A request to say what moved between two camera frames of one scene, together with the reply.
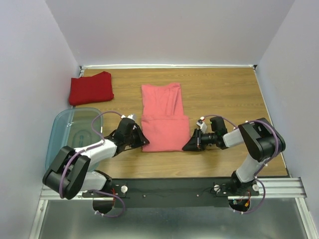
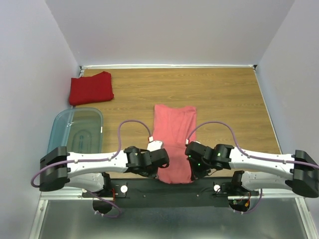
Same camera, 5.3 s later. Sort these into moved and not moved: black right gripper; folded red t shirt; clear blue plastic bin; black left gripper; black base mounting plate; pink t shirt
Moved: black right gripper; black left gripper; pink t shirt
Not moved: clear blue plastic bin; black base mounting plate; folded red t shirt
